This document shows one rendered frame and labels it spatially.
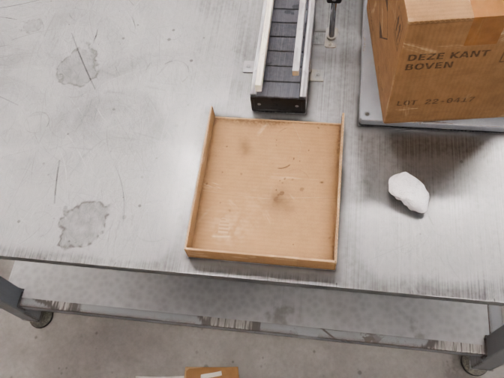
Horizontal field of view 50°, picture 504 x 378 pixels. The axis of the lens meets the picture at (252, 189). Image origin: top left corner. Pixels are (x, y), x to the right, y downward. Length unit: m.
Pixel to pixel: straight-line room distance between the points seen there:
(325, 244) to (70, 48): 0.72
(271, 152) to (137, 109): 0.30
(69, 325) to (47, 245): 0.88
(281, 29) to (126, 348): 1.13
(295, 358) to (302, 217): 0.84
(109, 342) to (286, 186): 1.03
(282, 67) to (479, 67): 0.37
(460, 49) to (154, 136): 0.59
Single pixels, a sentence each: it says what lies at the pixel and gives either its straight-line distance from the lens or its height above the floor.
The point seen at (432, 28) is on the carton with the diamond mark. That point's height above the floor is 1.10.
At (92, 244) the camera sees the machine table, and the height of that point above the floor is 0.83.
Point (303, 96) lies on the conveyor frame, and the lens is 1.06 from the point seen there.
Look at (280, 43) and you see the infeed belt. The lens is 1.15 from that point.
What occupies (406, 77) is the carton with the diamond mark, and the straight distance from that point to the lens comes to 0.96.
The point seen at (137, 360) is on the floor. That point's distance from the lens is 1.83.
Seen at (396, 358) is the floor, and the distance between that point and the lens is 1.78.
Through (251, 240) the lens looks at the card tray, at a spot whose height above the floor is 0.83.
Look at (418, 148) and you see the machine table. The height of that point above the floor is 0.83.
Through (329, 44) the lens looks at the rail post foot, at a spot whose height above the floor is 0.83.
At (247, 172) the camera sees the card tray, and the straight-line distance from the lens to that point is 1.03.
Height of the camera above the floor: 1.73
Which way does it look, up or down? 63 degrees down
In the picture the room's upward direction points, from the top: 10 degrees counter-clockwise
